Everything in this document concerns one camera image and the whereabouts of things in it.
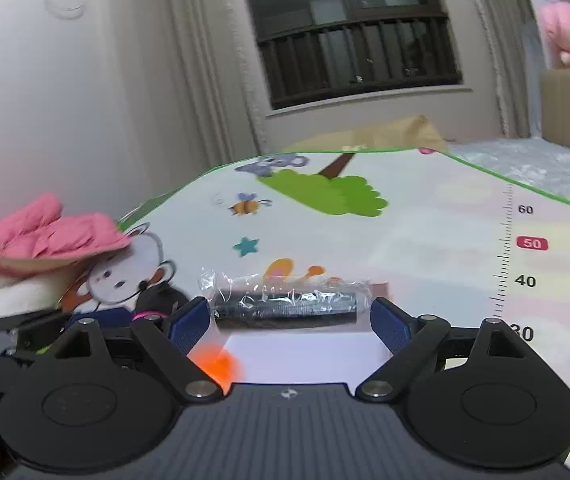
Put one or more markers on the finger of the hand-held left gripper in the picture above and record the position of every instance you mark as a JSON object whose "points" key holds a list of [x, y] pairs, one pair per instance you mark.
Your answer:
{"points": [[20, 321]]}

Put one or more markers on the printed cartoon play mat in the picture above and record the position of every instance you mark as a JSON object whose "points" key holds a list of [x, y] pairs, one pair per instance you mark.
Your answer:
{"points": [[415, 240]]}

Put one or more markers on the black item with pink band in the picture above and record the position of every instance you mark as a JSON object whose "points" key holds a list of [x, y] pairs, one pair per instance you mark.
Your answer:
{"points": [[157, 302]]}

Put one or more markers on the white curtain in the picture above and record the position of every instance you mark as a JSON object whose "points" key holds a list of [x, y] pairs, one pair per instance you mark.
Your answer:
{"points": [[205, 55]]}

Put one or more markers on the white fleece cloth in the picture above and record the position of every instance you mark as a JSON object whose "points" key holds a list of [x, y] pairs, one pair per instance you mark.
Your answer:
{"points": [[10, 295]]}

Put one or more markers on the pink padded jacket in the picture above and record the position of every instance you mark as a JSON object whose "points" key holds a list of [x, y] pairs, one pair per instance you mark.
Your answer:
{"points": [[40, 240]]}

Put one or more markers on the clear plastic covered mattress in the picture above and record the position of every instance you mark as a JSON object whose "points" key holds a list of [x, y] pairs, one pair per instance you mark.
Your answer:
{"points": [[540, 165]]}

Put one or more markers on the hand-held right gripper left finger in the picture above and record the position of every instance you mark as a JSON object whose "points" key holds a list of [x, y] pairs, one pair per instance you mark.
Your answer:
{"points": [[189, 327]]}

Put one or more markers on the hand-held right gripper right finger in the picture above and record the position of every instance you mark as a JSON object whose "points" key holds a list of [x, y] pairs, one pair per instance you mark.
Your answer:
{"points": [[390, 322]]}

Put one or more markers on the dark barred window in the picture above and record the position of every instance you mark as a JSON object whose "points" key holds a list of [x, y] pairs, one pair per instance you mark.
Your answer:
{"points": [[350, 35]]}

